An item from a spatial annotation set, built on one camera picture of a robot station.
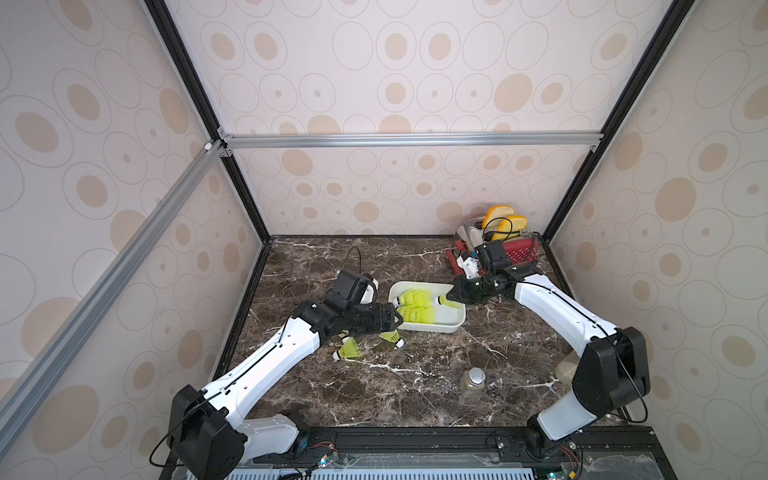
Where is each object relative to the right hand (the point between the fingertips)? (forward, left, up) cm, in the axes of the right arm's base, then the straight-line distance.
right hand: (444, 298), depth 85 cm
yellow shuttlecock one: (+1, 0, -3) cm, 3 cm away
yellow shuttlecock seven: (0, +7, -10) cm, 13 cm away
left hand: (-11, +12, +6) cm, 18 cm away
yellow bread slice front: (+24, -22, +6) cm, 33 cm away
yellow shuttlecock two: (+6, +8, -10) cm, 14 cm away
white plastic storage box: (+2, -3, -14) cm, 15 cm away
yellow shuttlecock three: (-12, +27, -10) cm, 31 cm away
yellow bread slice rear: (+29, -18, +6) cm, 35 cm away
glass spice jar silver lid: (-21, -6, -5) cm, 23 cm away
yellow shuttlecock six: (-7, +14, -11) cm, 20 cm away
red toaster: (+26, -11, -1) cm, 29 cm away
